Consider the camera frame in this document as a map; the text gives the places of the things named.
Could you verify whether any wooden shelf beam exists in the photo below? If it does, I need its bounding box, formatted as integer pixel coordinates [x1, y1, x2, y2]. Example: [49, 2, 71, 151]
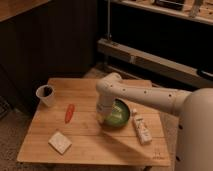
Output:
[97, 38, 213, 88]

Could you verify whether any white bottle with label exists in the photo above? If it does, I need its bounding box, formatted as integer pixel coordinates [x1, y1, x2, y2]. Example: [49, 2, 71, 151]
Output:
[131, 108, 152, 145]

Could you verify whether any white paper cup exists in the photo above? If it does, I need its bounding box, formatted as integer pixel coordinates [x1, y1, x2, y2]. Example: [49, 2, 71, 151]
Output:
[36, 85, 55, 107]

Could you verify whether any orange carrot toy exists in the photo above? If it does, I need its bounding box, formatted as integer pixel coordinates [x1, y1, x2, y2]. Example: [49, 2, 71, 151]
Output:
[65, 104, 75, 123]

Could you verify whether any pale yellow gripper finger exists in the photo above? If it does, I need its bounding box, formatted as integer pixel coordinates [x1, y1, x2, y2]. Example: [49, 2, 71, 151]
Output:
[97, 113, 107, 124]

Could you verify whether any green ceramic bowl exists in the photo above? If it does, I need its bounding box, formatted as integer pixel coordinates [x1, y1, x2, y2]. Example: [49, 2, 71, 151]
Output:
[104, 99, 130, 127]

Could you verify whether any beige rectangular sponge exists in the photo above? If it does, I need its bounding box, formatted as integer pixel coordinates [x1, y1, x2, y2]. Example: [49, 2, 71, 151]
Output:
[48, 131, 72, 155]

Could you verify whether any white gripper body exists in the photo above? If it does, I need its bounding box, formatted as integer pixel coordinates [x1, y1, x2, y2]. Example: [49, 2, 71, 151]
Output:
[96, 95, 115, 117]

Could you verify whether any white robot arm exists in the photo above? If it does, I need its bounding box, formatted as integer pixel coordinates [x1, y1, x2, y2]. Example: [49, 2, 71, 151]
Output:
[96, 73, 213, 171]

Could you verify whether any metal vertical pole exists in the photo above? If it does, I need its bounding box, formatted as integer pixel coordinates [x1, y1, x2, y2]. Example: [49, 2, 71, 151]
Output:
[107, 0, 111, 41]

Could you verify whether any wooden low table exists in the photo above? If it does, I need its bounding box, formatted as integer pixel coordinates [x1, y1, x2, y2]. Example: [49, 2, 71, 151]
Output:
[17, 78, 171, 167]

